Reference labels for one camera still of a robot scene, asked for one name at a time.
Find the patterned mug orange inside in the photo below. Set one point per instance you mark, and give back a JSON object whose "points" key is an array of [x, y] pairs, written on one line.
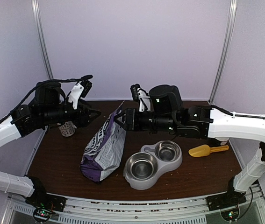
{"points": [[67, 129]]}

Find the dark blue dotted bowl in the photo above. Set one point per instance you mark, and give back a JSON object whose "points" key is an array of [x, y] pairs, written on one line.
{"points": [[218, 143]]}

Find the steel bowl far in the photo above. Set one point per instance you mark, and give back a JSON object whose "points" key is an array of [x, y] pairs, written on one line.
{"points": [[167, 151]]}

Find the purple pet food bag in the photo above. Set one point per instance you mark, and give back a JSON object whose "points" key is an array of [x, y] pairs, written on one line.
{"points": [[103, 154]]}

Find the aluminium frame post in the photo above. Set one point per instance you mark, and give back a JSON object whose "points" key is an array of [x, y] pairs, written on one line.
{"points": [[225, 48], [39, 27]]}

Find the steel bowl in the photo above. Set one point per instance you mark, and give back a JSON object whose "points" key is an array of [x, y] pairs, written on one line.
{"points": [[167, 151], [141, 166]]}

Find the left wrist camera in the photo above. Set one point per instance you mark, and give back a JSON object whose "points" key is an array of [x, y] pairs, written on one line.
{"points": [[87, 85]]}

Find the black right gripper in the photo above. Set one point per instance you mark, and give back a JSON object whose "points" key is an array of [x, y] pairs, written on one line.
{"points": [[131, 123]]}

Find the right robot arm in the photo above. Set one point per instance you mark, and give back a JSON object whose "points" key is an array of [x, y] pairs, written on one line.
{"points": [[161, 109]]}

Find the yellow plastic scoop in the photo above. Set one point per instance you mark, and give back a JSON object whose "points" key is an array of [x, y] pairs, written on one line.
{"points": [[206, 150]]}

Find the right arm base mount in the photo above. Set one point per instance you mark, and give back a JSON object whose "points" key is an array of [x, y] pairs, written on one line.
{"points": [[227, 205]]}

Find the right aluminium frame post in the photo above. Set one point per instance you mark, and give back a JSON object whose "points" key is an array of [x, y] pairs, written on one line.
{"points": [[225, 48]]}

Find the left aluminium frame post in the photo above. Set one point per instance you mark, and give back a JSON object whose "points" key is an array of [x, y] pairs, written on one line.
{"points": [[39, 27]]}

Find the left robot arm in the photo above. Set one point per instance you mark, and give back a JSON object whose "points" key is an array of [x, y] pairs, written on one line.
{"points": [[50, 102]]}

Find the steel bowl near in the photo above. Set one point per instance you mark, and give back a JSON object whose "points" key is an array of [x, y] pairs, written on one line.
{"points": [[141, 166]]}

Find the front aluminium rail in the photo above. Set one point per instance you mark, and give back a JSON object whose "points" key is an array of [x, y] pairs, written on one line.
{"points": [[193, 210]]}

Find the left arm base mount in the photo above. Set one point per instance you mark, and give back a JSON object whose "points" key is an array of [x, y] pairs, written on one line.
{"points": [[46, 206]]}

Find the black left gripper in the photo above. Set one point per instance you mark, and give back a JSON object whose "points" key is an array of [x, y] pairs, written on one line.
{"points": [[82, 119]]}

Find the grey double bowl feeder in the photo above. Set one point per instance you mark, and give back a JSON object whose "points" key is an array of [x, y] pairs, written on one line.
{"points": [[163, 167]]}

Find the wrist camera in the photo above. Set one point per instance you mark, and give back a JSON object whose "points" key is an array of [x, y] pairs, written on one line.
{"points": [[134, 91], [87, 85]]}

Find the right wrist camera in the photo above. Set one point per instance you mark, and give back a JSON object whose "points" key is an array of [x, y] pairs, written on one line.
{"points": [[134, 91]]}

